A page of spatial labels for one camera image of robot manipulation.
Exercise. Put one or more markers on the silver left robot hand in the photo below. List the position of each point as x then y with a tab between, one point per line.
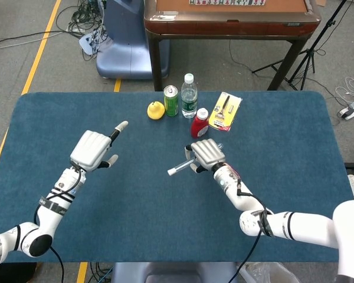
90	148

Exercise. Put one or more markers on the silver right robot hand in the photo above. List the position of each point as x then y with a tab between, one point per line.
208	153

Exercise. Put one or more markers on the transparent glass test tube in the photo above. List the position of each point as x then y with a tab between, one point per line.
183	165

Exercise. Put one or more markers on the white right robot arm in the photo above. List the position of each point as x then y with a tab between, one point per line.
306	227

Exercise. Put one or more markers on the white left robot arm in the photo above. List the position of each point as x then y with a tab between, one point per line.
51	218

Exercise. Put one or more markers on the red ketchup squeeze bottle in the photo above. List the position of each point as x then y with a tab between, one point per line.
199	128

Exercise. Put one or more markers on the yellow razor blister pack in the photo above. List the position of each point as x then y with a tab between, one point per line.
225	113

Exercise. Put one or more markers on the clear plastic water bottle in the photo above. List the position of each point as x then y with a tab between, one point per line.
189	100

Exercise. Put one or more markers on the green drink can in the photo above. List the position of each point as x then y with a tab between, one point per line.
171	103

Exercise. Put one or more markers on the blue table cloth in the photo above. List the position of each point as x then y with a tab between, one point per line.
153	212

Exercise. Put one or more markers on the white power strip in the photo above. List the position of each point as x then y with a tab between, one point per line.
352	110
87	42

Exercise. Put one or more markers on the grey-blue robot torso base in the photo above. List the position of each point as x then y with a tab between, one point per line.
174	272

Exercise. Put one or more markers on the brown mahjong table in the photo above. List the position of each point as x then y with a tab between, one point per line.
233	26

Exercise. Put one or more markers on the black tripod stand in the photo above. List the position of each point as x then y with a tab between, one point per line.
308	56

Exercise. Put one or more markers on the mahjong tile row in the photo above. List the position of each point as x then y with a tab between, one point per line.
227	2

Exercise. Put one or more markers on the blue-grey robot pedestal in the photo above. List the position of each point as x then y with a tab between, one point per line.
124	53

